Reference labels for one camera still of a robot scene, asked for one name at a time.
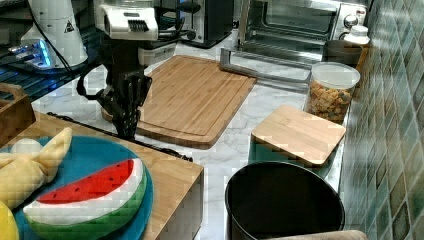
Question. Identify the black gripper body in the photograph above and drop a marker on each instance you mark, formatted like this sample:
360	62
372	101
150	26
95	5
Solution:
127	86

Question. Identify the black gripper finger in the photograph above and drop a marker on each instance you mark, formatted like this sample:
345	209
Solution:
131	124
120	125

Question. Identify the bamboo drawer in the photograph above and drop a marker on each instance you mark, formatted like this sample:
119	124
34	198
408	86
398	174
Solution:
132	140

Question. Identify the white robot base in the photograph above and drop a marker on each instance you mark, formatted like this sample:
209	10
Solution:
54	41

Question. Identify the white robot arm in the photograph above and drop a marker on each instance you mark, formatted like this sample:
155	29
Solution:
128	28

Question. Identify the bamboo drawer cabinet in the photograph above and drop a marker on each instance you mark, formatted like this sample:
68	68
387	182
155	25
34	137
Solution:
177	209

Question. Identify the blue round plate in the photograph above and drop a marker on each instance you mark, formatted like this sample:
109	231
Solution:
89	154

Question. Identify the large bamboo cutting board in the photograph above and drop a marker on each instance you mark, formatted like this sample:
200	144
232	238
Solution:
191	101

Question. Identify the plush watermelon slice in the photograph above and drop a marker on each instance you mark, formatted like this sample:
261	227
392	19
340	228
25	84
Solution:
92	207

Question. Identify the wooden box at left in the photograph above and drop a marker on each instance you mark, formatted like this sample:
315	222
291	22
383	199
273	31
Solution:
16	114

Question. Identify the black silver toaster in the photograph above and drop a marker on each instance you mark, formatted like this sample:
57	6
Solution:
206	22

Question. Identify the yellow plush toy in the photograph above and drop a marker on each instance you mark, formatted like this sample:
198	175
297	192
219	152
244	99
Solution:
24	173

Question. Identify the black round bin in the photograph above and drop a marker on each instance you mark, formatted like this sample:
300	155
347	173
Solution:
275	199

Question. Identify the yellow plush fruit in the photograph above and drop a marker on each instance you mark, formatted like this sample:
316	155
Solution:
8	225

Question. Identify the green box with bamboo lid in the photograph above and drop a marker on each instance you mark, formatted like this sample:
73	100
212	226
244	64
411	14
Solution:
294	136

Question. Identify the stainless toaster oven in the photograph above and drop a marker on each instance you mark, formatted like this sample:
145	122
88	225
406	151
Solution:
290	33

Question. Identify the clear jar with cereal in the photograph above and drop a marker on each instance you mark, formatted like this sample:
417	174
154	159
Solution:
330	90

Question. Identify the dark grey cup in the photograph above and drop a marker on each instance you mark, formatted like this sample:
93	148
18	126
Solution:
342	51

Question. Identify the beige object at bottom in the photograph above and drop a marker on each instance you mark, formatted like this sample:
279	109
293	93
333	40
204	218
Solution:
334	235

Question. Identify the white lidded jar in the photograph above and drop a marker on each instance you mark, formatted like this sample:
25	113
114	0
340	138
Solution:
358	35

